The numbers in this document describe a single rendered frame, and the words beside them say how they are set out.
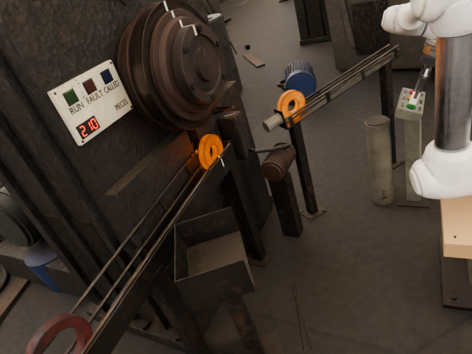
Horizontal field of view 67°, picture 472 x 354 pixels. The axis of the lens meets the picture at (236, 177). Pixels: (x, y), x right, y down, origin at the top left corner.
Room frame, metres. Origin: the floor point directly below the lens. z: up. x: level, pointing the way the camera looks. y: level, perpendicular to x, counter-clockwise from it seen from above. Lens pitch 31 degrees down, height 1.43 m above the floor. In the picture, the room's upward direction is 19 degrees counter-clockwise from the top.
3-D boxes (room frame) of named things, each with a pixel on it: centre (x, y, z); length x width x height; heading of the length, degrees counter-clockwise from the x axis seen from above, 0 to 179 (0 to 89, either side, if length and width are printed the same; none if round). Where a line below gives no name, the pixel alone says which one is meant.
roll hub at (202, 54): (1.34, -0.01, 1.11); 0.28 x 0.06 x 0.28; 144
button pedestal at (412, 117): (1.51, -0.93, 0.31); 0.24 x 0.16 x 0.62; 144
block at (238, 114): (1.60, -0.06, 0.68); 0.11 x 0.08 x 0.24; 54
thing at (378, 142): (1.58, -0.78, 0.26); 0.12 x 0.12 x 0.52
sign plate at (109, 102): (1.19, 0.35, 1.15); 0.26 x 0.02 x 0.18; 144
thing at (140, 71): (1.40, 0.07, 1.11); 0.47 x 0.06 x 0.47; 144
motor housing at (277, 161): (1.59, -0.24, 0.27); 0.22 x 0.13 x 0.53; 144
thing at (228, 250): (0.86, 0.15, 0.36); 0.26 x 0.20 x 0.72; 179
